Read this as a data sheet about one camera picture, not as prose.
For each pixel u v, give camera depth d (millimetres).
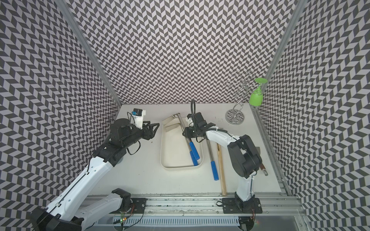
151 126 642
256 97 887
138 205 726
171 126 963
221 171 843
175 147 943
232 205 736
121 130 519
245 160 486
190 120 845
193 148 845
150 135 645
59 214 370
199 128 716
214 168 844
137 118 619
